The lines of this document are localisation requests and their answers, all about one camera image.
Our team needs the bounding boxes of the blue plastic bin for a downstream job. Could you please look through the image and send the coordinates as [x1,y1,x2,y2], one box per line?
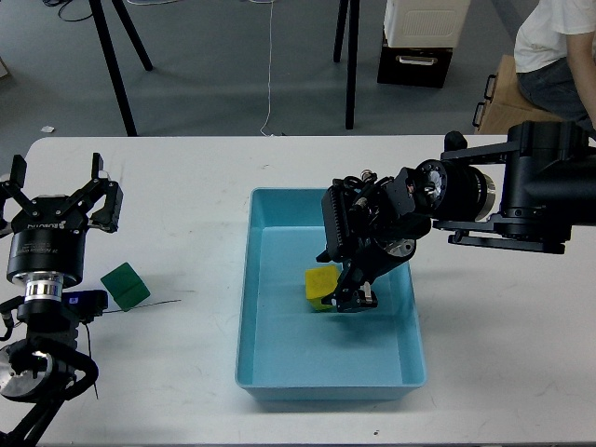
[236,188,427,400]

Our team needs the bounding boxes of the black tripod legs left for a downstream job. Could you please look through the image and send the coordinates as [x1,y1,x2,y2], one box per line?
[87,0,155,138]

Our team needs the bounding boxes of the seated person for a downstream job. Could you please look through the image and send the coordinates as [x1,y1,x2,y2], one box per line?
[514,0,595,137]

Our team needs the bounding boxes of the green block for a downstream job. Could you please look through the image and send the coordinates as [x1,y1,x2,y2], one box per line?
[101,263,151,312]

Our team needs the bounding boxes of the white appliance box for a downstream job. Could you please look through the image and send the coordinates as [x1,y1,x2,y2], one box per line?
[384,0,470,48]

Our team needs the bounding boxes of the black tripod legs right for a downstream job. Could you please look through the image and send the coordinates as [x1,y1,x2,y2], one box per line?
[332,0,360,129]

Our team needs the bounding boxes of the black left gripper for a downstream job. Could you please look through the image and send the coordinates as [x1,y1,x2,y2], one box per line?
[1,153,124,287]

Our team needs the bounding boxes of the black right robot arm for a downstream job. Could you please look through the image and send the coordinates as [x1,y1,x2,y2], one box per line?
[318,121,595,312]

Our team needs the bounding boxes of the black zip tie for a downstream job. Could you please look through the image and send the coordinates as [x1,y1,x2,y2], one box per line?
[103,299,182,315]

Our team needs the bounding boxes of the white cable on floor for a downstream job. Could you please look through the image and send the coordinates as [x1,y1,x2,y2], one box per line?
[125,0,288,139]

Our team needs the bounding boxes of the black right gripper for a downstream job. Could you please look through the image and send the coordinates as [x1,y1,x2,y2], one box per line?
[316,171,431,313]

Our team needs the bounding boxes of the yellow block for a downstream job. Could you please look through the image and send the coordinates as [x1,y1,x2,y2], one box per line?
[305,264,340,311]

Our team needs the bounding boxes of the black storage box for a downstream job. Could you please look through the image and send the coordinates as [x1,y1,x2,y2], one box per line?
[377,36,454,88]

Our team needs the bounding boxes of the black tripod legs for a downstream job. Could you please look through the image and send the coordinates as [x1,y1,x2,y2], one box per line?
[332,0,360,129]
[87,0,155,138]

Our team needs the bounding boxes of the cardboard box with handles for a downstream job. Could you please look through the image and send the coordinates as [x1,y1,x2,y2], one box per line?
[472,55,562,135]

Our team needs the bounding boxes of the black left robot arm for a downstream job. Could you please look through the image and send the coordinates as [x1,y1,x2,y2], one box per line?
[1,154,123,446]

